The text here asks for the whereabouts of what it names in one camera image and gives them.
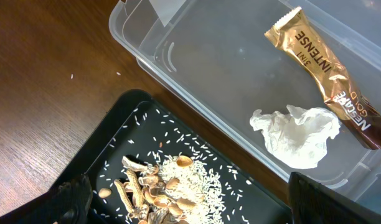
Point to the clear plastic bin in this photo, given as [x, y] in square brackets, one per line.
[215, 56]

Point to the black rectangular tray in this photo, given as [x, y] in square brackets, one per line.
[141, 129]

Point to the peanut shells and rice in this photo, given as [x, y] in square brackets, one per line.
[172, 192]

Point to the brown coffee sachet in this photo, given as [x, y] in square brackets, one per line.
[294, 35]

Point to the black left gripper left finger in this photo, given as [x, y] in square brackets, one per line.
[68, 203]

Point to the crumpled white tissue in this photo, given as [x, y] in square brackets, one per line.
[298, 138]

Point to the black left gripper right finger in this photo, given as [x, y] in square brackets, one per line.
[312, 202]

